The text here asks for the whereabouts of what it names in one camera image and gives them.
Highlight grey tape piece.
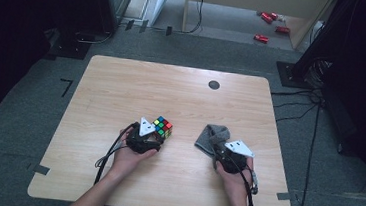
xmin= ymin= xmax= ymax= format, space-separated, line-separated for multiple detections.
xmin=25 ymin=162 xmax=51 ymax=177
xmin=275 ymin=190 xmax=294 ymax=203

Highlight grey cloth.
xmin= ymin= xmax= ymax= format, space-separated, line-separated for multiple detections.
xmin=192 ymin=122 xmax=233 ymax=160

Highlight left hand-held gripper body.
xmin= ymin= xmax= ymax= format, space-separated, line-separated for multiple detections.
xmin=123 ymin=114 xmax=166 ymax=156

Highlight person's right hand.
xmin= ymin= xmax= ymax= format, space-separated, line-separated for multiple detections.
xmin=212 ymin=153 xmax=257 ymax=204

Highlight dark round table grommet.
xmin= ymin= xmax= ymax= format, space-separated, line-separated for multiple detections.
xmin=207 ymin=79 xmax=221 ymax=91

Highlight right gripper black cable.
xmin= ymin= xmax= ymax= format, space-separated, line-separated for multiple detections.
xmin=233 ymin=159 xmax=263 ymax=206

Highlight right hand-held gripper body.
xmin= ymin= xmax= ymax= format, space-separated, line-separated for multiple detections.
xmin=212 ymin=137 xmax=257 ymax=177

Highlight black stand base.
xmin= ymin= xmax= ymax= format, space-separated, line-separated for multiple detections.
xmin=274 ymin=60 xmax=313 ymax=91
xmin=44 ymin=26 xmax=94 ymax=63

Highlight long black floor cable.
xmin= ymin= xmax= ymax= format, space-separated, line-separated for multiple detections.
xmin=295 ymin=103 xmax=322 ymax=206

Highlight black cabinet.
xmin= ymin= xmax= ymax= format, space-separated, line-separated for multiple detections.
xmin=89 ymin=0 xmax=133 ymax=36

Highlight multicoloured puzzle cube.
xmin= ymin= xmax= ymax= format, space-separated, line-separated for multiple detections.
xmin=151 ymin=114 xmax=175 ymax=140

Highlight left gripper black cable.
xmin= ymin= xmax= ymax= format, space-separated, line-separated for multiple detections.
xmin=93 ymin=118 xmax=141 ymax=189

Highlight white panel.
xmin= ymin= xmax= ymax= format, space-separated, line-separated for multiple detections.
xmin=150 ymin=0 xmax=176 ymax=29

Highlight black floor cables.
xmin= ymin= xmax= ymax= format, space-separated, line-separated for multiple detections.
xmin=267 ymin=83 xmax=325 ymax=127

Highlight person's left hand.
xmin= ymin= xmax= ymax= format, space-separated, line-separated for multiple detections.
xmin=108 ymin=126 xmax=163 ymax=183

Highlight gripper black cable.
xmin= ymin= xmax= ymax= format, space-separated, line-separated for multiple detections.
xmin=93 ymin=118 xmax=141 ymax=189
xmin=233 ymin=159 xmax=263 ymax=206

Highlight black hanging cable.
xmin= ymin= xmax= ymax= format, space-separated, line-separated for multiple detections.
xmin=170 ymin=0 xmax=207 ymax=36

